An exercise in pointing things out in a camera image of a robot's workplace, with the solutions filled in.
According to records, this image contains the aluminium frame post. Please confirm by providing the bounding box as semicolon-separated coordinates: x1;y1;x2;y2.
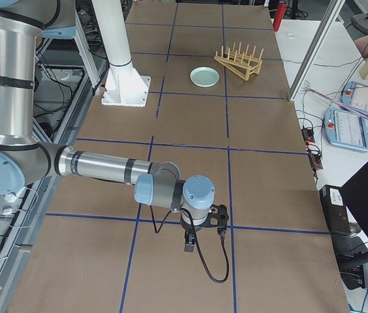
288;0;345;101

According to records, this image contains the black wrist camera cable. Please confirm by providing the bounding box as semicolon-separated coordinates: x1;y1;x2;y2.
149;205;230;284

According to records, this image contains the aluminium side frame rail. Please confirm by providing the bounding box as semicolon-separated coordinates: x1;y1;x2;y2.
0;12;102;304

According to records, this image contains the black computer box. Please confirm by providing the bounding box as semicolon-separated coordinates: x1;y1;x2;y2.
319;185;352;236

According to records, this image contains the wooden dish rack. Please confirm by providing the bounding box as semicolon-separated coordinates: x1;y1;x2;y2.
213;42;264;82

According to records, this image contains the blue teach pendant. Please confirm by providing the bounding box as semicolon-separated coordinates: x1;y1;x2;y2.
324;108;368;152
341;81;368;115

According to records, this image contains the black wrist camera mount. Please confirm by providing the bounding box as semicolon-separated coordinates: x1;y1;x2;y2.
202;204;229;234

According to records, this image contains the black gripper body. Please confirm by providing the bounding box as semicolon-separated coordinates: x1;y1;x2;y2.
180;218;202;243

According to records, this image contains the light green plate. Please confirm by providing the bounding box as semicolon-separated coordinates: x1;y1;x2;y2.
190;67;220;88

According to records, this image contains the silver reacher grabber stick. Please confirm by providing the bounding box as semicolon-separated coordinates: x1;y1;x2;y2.
304;87;368;120

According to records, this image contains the blue teach pendant near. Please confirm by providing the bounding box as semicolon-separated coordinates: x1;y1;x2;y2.
324;108;368;152

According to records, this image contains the red bottle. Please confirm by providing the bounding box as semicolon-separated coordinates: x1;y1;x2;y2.
273;1;288;32

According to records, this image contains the blue teach pendant far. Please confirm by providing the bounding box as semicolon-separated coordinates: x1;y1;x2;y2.
341;81;368;115

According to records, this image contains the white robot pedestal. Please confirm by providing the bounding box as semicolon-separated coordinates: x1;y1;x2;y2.
92;0;151;108

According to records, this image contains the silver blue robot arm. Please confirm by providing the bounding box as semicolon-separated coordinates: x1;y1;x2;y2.
0;1;215;252

